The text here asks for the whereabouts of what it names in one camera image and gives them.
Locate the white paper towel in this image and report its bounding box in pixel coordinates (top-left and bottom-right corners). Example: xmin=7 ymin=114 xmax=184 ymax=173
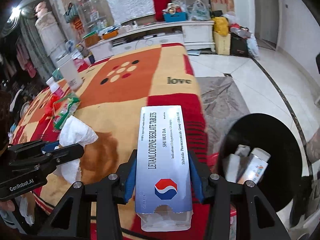
xmin=54 ymin=115 xmax=99 ymax=184

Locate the orange white medicine box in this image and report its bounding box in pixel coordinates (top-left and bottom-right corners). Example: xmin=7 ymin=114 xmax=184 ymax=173
xmin=237 ymin=148 xmax=271 ymax=184

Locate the red plastic bag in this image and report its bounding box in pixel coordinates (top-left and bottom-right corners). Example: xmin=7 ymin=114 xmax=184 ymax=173
xmin=39 ymin=94 xmax=61 ymax=123

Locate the green seaweed snack bag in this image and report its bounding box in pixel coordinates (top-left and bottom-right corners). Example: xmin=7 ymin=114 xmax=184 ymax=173
xmin=53 ymin=92 xmax=81 ymax=131

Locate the blue white tablets box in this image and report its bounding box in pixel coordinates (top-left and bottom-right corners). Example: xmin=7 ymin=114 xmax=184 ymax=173
xmin=135 ymin=105 xmax=193 ymax=232

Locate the black trash bin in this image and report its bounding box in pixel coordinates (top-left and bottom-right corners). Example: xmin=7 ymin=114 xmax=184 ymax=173
xmin=217 ymin=113 xmax=302 ymax=211

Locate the person left hand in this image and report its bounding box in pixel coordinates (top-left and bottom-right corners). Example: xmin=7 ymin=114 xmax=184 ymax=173
xmin=0 ymin=200 xmax=15 ymax=212

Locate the white pink small bottle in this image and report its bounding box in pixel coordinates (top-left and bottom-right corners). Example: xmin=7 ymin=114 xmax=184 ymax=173
xmin=46 ymin=77 xmax=64 ymax=98

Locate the tall white thermos bottle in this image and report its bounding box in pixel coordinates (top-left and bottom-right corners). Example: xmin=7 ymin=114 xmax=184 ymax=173
xmin=57 ymin=54 xmax=83 ymax=91

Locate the patterned red orange blanket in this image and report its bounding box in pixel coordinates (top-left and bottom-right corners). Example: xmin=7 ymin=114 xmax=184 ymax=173
xmin=11 ymin=42 xmax=213 ymax=240

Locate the grey patterned rug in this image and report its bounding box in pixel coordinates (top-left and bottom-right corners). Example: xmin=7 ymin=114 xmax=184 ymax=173
xmin=197 ymin=76 xmax=249 ymax=155

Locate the grey waste basket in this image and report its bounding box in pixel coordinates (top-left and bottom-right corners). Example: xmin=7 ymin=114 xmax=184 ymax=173
xmin=306 ymin=128 xmax=320 ymax=164

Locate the black shopping bag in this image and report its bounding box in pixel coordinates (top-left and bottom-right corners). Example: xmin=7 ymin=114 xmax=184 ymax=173
xmin=230 ymin=33 xmax=248 ymax=57

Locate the beige paper shopping bag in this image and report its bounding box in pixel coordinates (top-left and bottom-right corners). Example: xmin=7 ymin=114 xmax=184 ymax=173
xmin=213 ymin=31 xmax=231 ymax=55

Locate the white TV cabinet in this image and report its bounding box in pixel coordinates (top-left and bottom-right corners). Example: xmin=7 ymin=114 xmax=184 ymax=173
xmin=89 ymin=21 xmax=215 ymax=61

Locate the yellow plastic bag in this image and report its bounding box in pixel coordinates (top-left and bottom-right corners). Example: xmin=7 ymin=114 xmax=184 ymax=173
xmin=213 ymin=16 xmax=229 ymax=36

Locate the white cloth covered television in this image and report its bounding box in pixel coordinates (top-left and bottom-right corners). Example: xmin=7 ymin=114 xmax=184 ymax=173
xmin=106 ymin=0 xmax=156 ymax=24

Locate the blue storage basket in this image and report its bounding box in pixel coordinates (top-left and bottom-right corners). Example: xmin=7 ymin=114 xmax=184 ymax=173
xmin=163 ymin=12 xmax=187 ymax=23

